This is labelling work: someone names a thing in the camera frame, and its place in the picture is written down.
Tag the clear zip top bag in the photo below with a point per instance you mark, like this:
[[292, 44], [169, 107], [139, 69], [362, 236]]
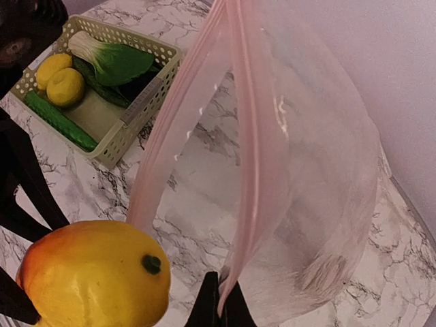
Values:
[[308, 157]]

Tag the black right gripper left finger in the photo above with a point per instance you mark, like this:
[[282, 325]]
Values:
[[204, 311]]

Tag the pale green perforated basket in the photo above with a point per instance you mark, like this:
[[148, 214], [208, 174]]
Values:
[[112, 127]]

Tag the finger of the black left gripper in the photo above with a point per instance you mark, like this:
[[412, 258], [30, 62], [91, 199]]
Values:
[[20, 167], [15, 303]]

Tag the green bok choy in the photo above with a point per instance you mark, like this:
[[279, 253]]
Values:
[[114, 64]]

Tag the green cucumber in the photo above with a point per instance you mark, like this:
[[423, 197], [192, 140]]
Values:
[[55, 118]]

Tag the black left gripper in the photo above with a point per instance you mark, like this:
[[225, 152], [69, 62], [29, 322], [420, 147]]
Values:
[[28, 28]]

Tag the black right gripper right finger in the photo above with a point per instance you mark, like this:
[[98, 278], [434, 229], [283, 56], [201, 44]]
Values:
[[236, 312]]

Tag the yellow lemon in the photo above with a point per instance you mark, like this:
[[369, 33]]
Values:
[[65, 88], [51, 66]]

